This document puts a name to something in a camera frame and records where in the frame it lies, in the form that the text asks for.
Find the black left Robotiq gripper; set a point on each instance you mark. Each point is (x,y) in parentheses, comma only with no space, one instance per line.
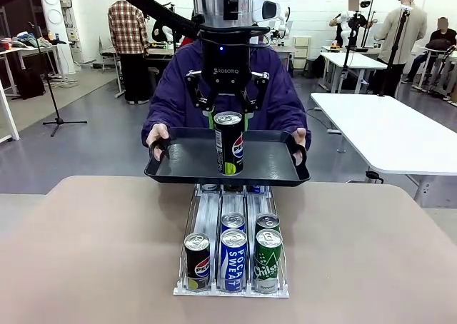
(225,60)

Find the black Pepsi can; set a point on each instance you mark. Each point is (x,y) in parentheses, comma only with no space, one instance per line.
(197,263)
(230,149)
(233,188)

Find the dark grey plastic tray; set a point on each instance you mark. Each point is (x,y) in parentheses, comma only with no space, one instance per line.
(189,163)

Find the blue Pocari Sweat can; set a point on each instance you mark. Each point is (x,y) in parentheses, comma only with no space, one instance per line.
(233,220)
(233,263)
(257,189)

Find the person's left forearm purple sleeve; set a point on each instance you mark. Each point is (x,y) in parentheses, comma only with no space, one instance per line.
(298,115)

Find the person's right forearm purple sleeve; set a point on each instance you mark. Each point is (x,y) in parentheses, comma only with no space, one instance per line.
(157,113)

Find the person in purple hooded jacket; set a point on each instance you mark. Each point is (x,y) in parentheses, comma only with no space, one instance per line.
(178,88)

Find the person in plaid shirt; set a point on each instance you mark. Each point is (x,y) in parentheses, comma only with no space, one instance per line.
(128,35)

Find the person in black tee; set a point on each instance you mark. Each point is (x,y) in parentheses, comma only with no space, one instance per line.
(360,20)

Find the person in beige jacket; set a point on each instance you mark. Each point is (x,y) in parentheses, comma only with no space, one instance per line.
(403,35)

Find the person in black clothes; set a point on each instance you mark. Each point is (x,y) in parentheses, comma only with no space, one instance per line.
(442,40)

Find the person's right hand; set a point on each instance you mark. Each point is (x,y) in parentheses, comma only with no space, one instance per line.
(159,133)

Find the person's left hand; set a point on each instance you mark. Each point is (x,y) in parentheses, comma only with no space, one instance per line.
(300,138)

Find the white lab desk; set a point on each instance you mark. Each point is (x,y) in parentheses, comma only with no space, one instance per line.
(160,53)
(437,53)
(353,60)

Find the green Chilsung cider can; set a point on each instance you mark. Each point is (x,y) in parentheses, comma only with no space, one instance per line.
(267,267)
(267,220)
(209,187)

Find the white drawer unit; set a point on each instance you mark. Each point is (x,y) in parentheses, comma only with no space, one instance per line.
(302,47)

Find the clear white can dispenser rack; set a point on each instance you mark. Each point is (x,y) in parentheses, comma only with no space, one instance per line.
(210,213)

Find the large white table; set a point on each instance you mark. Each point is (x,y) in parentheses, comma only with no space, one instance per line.
(385,131)

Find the small black object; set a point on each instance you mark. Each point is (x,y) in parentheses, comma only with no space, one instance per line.
(373,177)

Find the black microphone stand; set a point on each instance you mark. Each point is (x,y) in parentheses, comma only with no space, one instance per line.
(53,99)

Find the tall black tripod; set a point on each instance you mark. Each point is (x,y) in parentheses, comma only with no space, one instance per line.
(396,45)

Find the white tower air conditioner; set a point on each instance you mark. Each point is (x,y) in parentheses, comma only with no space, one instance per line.
(53,24)

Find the black bag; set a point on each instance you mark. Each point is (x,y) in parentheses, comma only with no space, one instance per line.
(30,85)

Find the white table with clothes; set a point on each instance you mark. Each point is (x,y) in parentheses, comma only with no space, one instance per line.
(21,49)

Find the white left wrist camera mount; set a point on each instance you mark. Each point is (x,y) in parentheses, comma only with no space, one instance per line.
(269,10)

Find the black tripod with camera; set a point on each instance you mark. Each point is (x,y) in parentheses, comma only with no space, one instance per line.
(347,53)

